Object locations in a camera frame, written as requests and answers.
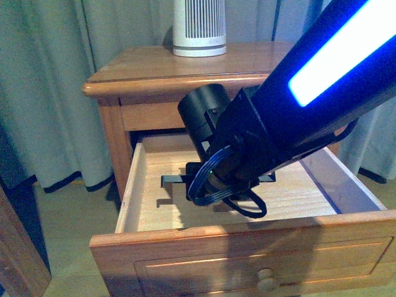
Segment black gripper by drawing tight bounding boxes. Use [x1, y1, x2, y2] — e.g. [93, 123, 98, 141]
[161, 145, 265, 206]

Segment blue coiled cable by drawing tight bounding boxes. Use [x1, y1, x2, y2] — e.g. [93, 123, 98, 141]
[187, 147, 245, 206]

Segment wooden nightstand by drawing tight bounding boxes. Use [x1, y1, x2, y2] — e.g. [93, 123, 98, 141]
[82, 41, 344, 214]

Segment black loop cable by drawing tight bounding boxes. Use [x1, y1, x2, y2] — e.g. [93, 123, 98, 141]
[224, 190, 267, 218]

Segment grey curtain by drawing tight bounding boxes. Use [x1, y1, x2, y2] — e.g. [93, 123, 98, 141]
[1, 1, 395, 192]

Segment wooden furniture at left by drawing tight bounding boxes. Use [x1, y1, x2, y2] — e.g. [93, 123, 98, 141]
[1, 183, 51, 296]

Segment wooden drawer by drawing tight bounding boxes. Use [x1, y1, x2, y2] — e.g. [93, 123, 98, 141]
[90, 134, 395, 296]

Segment white cylindrical air purifier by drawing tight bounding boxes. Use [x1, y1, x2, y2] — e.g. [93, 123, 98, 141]
[173, 0, 226, 58]

